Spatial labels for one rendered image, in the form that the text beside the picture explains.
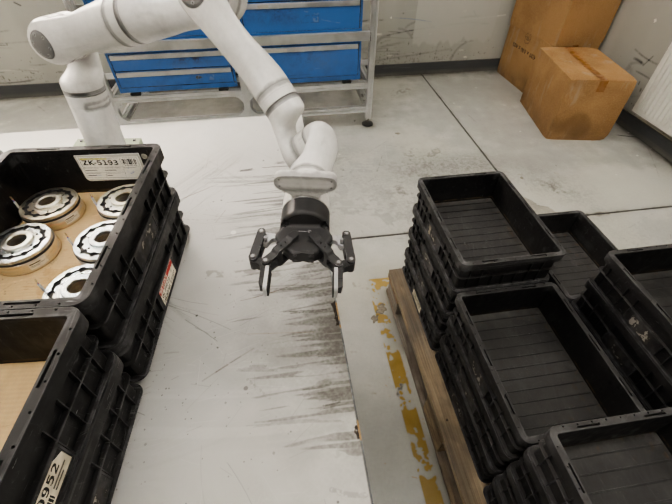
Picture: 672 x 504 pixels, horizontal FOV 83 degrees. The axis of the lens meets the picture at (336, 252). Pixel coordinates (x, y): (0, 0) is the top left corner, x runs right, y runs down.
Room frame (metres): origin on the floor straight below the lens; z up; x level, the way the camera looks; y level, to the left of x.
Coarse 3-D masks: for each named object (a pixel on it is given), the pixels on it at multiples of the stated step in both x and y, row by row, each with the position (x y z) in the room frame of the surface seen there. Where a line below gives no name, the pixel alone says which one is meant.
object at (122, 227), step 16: (128, 144) 0.68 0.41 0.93; (144, 144) 0.68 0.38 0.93; (0, 160) 0.62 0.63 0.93; (160, 160) 0.64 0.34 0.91; (144, 176) 0.57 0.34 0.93; (144, 192) 0.54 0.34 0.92; (128, 208) 0.48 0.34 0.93; (128, 224) 0.45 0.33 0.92; (112, 240) 0.40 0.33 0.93; (112, 256) 0.38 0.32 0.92; (96, 272) 0.34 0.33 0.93; (112, 272) 0.36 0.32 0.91; (96, 288) 0.32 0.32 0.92; (0, 304) 0.28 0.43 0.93; (16, 304) 0.29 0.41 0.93; (32, 304) 0.28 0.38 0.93; (48, 304) 0.28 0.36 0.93; (64, 304) 0.28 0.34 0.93; (80, 304) 0.29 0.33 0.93; (96, 304) 0.30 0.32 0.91
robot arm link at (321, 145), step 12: (312, 132) 0.60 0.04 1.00; (324, 132) 0.61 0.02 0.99; (312, 144) 0.57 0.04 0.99; (324, 144) 0.58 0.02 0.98; (336, 144) 0.61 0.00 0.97; (300, 156) 0.55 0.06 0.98; (312, 156) 0.55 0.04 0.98; (324, 156) 0.56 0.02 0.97; (336, 156) 0.60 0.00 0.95; (300, 168) 0.52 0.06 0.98; (312, 168) 0.52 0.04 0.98; (324, 168) 0.54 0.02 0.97
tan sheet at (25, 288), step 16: (96, 192) 0.65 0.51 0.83; (96, 208) 0.60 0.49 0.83; (80, 224) 0.55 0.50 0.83; (64, 240) 0.50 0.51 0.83; (64, 256) 0.46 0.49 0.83; (32, 272) 0.43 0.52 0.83; (48, 272) 0.43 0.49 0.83; (0, 288) 0.39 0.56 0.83; (16, 288) 0.39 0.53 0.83; (32, 288) 0.39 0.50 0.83
